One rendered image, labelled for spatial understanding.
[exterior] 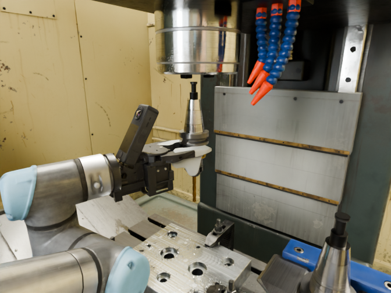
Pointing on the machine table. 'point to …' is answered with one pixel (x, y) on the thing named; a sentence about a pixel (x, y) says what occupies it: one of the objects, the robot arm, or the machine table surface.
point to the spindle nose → (198, 36)
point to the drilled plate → (202, 258)
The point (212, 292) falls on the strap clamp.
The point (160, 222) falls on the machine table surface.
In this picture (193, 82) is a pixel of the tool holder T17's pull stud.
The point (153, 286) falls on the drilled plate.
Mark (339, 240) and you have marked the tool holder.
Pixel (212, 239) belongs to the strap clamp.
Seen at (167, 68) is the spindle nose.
